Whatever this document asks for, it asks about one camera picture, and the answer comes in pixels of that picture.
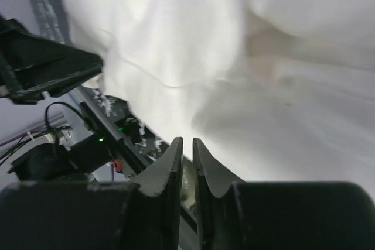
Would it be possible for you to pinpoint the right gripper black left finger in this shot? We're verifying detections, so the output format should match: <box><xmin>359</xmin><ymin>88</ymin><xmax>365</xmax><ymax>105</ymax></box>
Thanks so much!
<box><xmin>1</xmin><ymin>138</ymin><xmax>183</xmax><ymax>249</ymax></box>

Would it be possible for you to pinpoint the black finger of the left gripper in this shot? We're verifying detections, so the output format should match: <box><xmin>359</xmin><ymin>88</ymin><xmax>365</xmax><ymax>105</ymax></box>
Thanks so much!
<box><xmin>1</xmin><ymin>18</ymin><xmax>103</xmax><ymax>104</ymax></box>

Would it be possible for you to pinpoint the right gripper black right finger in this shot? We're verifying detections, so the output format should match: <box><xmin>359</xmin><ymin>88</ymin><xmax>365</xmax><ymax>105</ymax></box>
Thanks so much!
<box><xmin>193</xmin><ymin>138</ymin><xmax>374</xmax><ymax>249</ymax></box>

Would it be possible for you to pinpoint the white t shirt red print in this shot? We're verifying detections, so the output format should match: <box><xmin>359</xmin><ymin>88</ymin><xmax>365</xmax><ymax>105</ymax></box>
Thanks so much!
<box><xmin>62</xmin><ymin>0</ymin><xmax>374</xmax><ymax>194</ymax></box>

